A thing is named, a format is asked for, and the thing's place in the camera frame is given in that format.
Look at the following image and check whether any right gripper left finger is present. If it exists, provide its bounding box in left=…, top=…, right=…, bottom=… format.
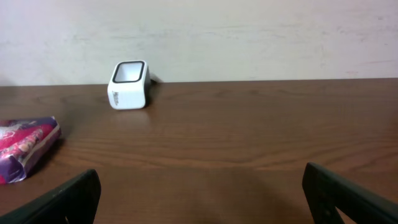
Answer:
left=1, top=169, right=101, bottom=224

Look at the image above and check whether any red purple snack pack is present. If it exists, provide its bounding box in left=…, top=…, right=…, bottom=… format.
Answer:
left=1, top=116, right=62, bottom=184

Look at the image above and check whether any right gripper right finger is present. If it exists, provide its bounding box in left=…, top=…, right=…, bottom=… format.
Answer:
left=302, top=162, right=397, bottom=224

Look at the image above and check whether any white barcode scanner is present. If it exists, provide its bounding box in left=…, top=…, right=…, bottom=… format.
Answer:
left=107, top=60, right=151, bottom=110

